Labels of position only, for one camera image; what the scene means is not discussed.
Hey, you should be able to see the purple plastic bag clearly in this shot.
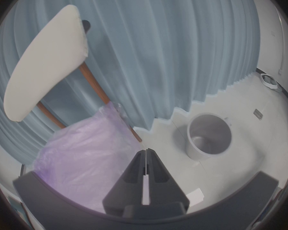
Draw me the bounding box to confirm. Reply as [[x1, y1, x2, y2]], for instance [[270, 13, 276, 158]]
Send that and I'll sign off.
[[33, 102, 144, 213]]

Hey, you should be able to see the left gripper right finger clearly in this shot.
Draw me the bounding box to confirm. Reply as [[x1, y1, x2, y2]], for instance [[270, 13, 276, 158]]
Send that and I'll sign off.
[[146, 148, 190, 217]]

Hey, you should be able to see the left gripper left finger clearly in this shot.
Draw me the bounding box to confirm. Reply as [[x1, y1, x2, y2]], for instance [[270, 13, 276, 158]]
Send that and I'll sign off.
[[102, 150, 146, 217]]

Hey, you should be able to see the blue-green curtain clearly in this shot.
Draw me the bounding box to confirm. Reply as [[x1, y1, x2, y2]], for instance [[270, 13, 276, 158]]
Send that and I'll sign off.
[[0, 0, 260, 165]]

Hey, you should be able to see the white trash bin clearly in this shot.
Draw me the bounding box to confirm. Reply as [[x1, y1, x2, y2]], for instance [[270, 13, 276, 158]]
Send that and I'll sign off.
[[186, 113, 232, 161]]

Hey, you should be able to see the cream wooden chair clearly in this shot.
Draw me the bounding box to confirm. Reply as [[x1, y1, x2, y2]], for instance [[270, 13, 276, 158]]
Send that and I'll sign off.
[[4, 4, 142, 143]]

